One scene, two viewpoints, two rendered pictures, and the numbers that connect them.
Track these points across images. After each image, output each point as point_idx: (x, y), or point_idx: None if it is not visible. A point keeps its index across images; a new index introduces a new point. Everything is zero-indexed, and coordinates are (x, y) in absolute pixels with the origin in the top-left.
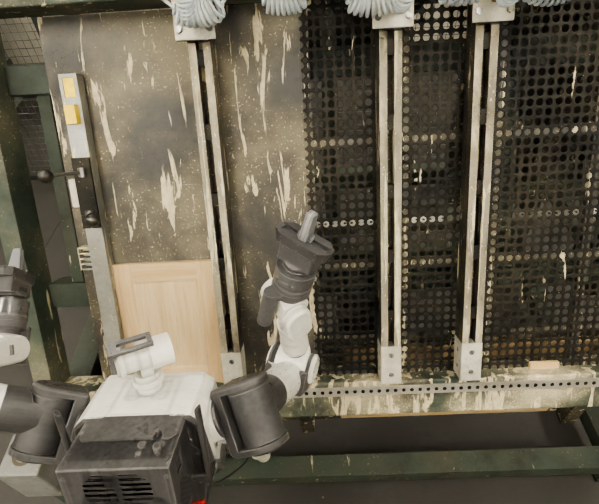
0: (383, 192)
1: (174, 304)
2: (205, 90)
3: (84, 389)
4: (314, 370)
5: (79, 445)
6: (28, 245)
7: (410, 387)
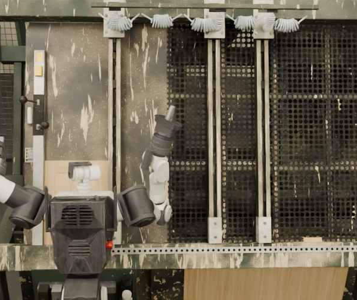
0: (210, 121)
1: None
2: (114, 63)
3: None
4: (168, 212)
5: (58, 199)
6: None
7: (227, 248)
